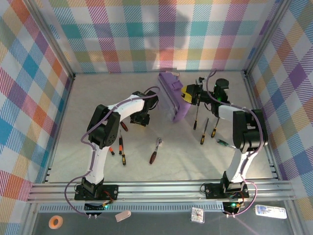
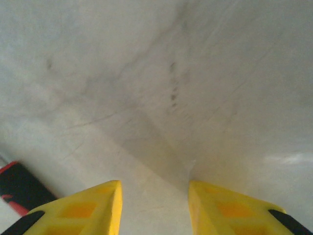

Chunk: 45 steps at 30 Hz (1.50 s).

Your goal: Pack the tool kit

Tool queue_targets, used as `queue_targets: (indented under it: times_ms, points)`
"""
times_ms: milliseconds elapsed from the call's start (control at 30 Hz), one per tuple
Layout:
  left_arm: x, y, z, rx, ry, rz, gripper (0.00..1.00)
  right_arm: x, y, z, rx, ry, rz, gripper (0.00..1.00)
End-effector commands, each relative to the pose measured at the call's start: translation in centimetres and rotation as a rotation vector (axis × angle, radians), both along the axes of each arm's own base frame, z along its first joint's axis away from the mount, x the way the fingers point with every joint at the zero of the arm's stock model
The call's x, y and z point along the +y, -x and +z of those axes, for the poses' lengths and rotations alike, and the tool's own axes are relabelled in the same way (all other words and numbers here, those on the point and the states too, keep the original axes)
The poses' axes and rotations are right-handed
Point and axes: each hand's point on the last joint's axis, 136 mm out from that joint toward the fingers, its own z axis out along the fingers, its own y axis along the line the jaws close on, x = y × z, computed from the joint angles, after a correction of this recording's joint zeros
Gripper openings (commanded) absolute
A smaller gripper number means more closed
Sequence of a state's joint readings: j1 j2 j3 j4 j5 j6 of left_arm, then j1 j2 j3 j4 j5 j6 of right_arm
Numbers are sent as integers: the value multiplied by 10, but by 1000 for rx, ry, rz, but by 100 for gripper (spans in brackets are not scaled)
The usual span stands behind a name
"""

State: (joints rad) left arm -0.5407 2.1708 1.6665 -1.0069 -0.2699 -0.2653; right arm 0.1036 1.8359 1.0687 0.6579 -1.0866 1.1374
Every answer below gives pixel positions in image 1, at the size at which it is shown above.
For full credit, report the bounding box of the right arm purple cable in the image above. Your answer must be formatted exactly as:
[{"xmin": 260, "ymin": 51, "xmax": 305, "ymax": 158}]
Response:
[{"xmin": 205, "ymin": 70, "xmax": 266, "ymax": 217}]

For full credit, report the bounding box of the slotted grey cable duct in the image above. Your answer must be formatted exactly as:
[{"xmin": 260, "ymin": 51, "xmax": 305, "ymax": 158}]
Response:
[{"xmin": 39, "ymin": 202, "xmax": 225, "ymax": 213}]

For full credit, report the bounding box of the aluminium mounting rail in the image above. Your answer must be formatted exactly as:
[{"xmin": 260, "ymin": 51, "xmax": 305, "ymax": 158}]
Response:
[{"xmin": 26, "ymin": 180, "xmax": 296, "ymax": 204}]

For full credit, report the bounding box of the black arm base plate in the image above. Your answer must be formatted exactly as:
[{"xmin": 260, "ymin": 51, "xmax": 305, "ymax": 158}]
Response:
[
  {"xmin": 204, "ymin": 182, "xmax": 250, "ymax": 199},
  {"xmin": 74, "ymin": 184, "xmax": 119, "ymax": 201}
]

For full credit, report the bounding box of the pink eraser block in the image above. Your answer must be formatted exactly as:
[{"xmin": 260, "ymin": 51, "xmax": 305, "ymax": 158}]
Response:
[{"xmin": 114, "ymin": 210, "xmax": 132, "ymax": 223}]

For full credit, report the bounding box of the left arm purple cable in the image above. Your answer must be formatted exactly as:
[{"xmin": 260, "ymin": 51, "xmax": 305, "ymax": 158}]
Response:
[{"xmin": 64, "ymin": 86, "xmax": 161, "ymax": 216}]

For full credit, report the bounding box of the small white clock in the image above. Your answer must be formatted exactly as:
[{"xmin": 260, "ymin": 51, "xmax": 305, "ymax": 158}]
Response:
[{"xmin": 190, "ymin": 207, "xmax": 205, "ymax": 224}]

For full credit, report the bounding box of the purple tool box clear lid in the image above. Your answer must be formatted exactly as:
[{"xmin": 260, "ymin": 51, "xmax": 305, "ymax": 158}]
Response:
[{"xmin": 157, "ymin": 71, "xmax": 191, "ymax": 123}]

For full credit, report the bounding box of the orange tape roll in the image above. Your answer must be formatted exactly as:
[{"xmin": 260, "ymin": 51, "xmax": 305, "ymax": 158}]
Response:
[{"xmin": 48, "ymin": 215, "xmax": 64, "ymax": 230}]

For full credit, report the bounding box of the aluminium side rail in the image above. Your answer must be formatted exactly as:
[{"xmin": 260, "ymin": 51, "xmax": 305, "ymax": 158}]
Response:
[
  {"xmin": 43, "ymin": 73, "xmax": 76, "ymax": 184},
  {"xmin": 243, "ymin": 72, "xmax": 281, "ymax": 182}
]

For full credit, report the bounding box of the aluminium frame post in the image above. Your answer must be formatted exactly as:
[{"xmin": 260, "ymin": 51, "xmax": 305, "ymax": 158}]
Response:
[
  {"xmin": 23, "ymin": 0, "xmax": 76, "ymax": 80},
  {"xmin": 243, "ymin": 0, "xmax": 294, "ymax": 75}
]

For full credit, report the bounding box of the black electronics board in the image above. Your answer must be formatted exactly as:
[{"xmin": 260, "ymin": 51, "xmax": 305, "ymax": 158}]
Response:
[
  {"xmin": 222, "ymin": 199, "xmax": 246, "ymax": 218},
  {"xmin": 84, "ymin": 199, "xmax": 115, "ymax": 219}
]

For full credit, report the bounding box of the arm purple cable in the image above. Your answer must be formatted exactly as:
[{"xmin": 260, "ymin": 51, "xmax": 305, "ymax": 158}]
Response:
[
  {"xmin": 205, "ymin": 70, "xmax": 266, "ymax": 217},
  {"xmin": 64, "ymin": 86, "xmax": 161, "ymax": 216}
]

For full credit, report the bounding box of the red handled ratchet wrench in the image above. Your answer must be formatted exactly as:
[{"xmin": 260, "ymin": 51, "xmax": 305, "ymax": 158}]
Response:
[{"xmin": 149, "ymin": 137, "xmax": 164, "ymax": 165}]

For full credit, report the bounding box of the white blue labelled packet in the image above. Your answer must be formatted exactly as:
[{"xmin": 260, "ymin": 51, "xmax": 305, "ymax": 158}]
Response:
[{"xmin": 255, "ymin": 205, "xmax": 288, "ymax": 220}]

